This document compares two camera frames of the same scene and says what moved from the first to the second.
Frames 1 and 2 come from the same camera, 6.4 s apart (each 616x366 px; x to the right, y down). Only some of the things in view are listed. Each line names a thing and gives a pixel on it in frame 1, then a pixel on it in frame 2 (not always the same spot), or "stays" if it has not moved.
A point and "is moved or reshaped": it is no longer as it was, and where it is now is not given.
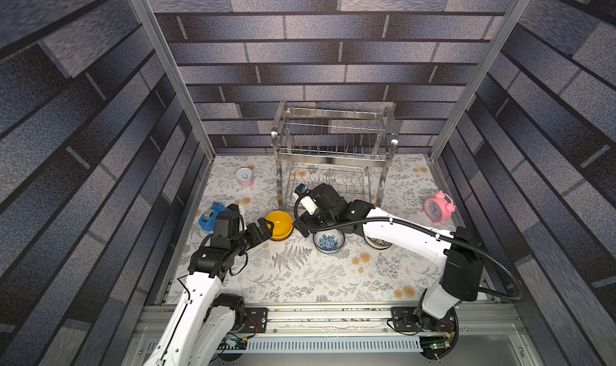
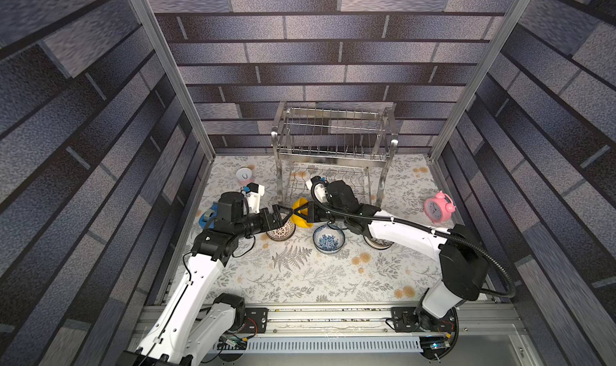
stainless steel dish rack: [345, 144] stays
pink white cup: [245, 176] stays
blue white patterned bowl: [328, 241] stays
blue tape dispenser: [207, 219] stays
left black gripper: [259, 237] → [277, 222]
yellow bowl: [283, 225] is moved or reshaped
